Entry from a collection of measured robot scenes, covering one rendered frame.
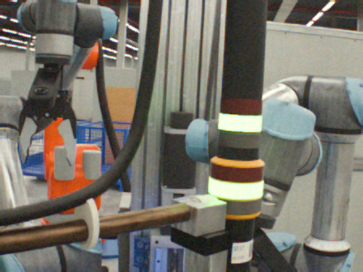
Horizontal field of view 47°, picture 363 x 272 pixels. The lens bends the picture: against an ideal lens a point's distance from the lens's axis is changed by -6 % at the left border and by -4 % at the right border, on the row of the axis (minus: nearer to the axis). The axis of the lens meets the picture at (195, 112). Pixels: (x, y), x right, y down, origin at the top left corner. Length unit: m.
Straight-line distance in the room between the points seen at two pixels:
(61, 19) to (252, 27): 0.57
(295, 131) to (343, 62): 1.83
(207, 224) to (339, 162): 0.74
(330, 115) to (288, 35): 1.30
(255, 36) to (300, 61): 1.95
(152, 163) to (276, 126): 0.67
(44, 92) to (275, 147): 0.41
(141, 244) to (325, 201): 0.51
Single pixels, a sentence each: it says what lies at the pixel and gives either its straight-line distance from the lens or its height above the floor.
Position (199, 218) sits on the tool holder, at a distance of 0.31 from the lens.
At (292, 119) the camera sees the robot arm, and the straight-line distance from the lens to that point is 0.57.
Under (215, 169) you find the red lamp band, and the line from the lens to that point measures 0.34.
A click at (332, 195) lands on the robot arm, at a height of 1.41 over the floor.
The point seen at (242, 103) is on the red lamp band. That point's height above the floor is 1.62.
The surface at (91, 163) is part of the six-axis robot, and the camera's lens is 4.18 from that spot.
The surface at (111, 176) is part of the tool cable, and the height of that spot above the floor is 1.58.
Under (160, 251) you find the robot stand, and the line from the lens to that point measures 1.17.
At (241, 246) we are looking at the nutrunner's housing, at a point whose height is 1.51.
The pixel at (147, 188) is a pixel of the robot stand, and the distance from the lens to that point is 1.21.
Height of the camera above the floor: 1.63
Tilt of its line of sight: 3 degrees down
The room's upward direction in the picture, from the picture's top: 3 degrees clockwise
